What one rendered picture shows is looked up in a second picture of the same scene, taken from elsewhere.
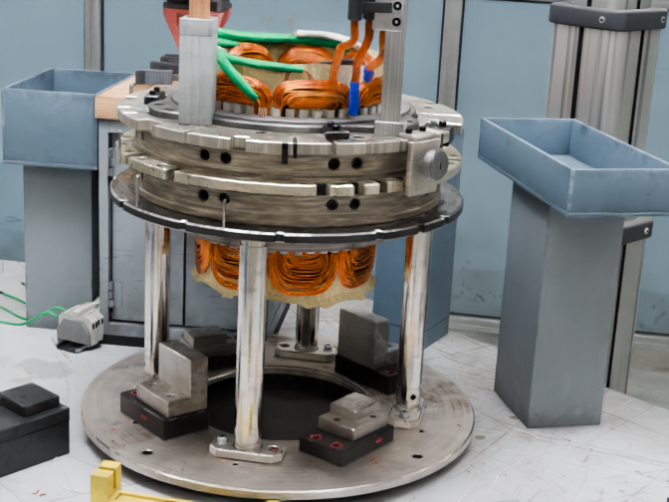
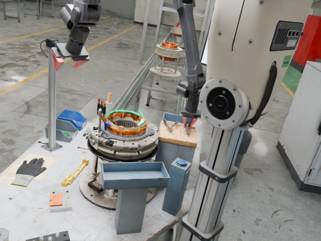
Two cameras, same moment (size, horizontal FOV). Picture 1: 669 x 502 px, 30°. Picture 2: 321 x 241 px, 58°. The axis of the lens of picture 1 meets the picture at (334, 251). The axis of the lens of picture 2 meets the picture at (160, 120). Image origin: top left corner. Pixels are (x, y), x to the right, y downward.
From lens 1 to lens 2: 1.71 m
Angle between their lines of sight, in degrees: 78
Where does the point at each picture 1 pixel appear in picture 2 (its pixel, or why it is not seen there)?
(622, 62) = (199, 179)
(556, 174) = (110, 165)
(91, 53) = not seen: outside the picture
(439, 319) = (170, 209)
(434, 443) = (97, 198)
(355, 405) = (99, 181)
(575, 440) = (107, 227)
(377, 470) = (85, 189)
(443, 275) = (172, 199)
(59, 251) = not seen: hidden behind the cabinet
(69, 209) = not seen: hidden behind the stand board
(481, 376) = (145, 217)
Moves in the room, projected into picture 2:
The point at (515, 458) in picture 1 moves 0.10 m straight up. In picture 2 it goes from (98, 215) to (100, 196)
